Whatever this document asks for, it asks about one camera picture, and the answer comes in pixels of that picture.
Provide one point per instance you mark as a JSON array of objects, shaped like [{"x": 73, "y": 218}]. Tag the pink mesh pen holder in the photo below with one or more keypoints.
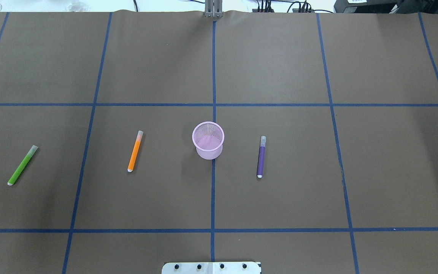
[{"x": 208, "y": 138}]

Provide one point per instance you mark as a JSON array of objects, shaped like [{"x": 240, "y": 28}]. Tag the orange marker pen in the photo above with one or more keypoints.
[{"x": 135, "y": 151}]

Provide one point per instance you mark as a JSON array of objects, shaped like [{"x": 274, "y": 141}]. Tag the purple marker pen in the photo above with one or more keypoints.
[{"x": 261, "y": 157}]

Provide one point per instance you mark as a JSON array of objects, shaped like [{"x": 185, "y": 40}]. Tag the grey aluminium frame post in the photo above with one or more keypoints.
[{"x": 213, "y": 9}]

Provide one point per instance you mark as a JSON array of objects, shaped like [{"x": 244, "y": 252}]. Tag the green marker pen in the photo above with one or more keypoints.
[{"x": 21, "y": 167}]

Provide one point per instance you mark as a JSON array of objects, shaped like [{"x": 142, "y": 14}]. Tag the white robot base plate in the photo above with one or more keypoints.
[{"x": 232, "y": 267}]

